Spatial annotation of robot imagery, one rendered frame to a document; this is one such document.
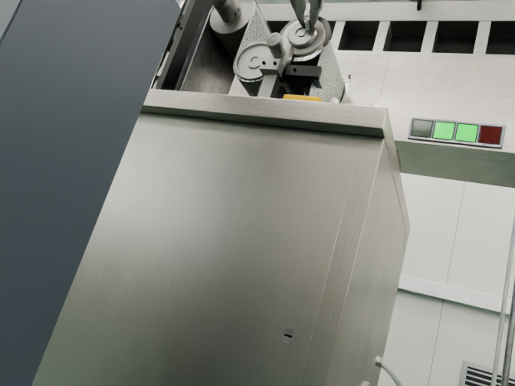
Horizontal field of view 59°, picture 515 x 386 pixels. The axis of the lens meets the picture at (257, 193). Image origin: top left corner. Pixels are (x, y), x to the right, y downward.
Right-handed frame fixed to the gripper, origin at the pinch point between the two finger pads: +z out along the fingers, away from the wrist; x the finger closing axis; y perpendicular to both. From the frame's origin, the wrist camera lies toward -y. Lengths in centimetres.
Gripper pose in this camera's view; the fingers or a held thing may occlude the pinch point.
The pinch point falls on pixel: (306, 23)
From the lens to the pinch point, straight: 125.1
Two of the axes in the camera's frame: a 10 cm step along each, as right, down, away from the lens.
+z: 0.8, 8.6, 5.0
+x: -9.0, -1.6, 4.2
